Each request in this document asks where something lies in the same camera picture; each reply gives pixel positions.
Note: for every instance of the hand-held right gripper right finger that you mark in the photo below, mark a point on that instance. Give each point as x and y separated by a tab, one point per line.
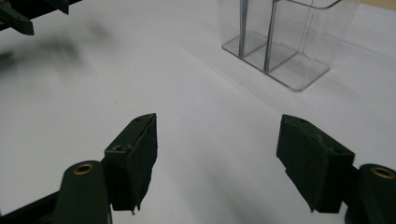
314	165

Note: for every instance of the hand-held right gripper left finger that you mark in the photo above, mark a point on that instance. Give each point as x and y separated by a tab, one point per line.
132	165

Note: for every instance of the clear acrylic brush organizer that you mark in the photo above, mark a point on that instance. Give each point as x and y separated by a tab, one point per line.
299	43

